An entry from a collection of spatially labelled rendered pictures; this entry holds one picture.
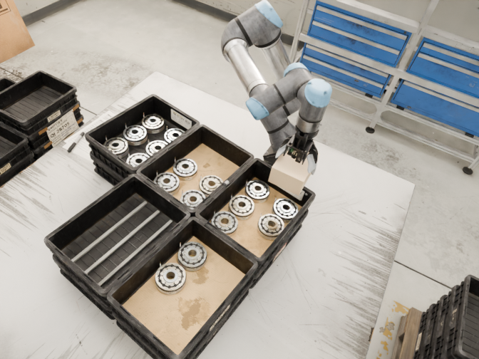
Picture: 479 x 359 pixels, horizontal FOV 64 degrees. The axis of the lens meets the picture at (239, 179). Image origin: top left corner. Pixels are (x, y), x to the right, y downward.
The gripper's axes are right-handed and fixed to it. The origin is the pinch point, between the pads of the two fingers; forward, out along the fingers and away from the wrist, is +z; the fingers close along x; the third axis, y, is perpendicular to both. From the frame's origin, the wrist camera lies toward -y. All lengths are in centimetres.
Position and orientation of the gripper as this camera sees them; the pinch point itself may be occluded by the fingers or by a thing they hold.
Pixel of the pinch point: (294, 164)
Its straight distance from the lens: 137.5
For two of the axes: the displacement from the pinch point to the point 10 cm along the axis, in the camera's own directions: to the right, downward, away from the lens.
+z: -1.2, 6.4, 7.6
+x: 8.8, 4.3, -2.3
